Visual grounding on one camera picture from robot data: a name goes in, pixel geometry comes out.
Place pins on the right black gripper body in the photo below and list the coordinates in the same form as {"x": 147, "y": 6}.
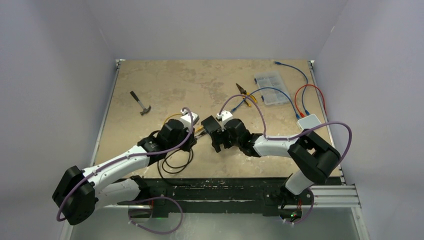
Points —
{"x": 228, "y": 141}

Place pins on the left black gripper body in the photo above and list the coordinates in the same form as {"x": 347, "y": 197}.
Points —
{"x": 183, "y": 136}

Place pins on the black box device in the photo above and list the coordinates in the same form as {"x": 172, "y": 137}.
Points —
{"x": 210, "y": 125}

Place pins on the white network switch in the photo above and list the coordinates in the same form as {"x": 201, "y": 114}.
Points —
{"x": 308, "y": 122}

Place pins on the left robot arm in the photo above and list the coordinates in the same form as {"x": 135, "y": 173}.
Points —
{"x": 78, "y": 192}

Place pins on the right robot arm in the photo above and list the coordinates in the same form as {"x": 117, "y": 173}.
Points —
{"x": 314, "y": 156}

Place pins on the small grey hammer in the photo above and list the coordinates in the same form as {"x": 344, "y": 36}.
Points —
{"x": 145, "y": 110}

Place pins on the clear plastic organizer box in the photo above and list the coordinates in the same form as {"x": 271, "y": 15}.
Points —
{"x": 272, "y": 88}

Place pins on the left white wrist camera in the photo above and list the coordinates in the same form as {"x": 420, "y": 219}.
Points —
{"x": 188, "y": 120}

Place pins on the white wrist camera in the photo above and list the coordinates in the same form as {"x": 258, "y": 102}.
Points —
{"x": 188, "y": 120}
{"x": 224, "y": 117}

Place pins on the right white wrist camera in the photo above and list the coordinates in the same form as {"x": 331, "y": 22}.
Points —
{"x": 224, "y": 117}

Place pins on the yellow handled pliers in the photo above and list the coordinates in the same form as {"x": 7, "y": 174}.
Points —
{"x": 243, "y": 92}

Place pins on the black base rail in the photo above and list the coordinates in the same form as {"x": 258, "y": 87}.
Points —
{"x": 256, "y": 195}

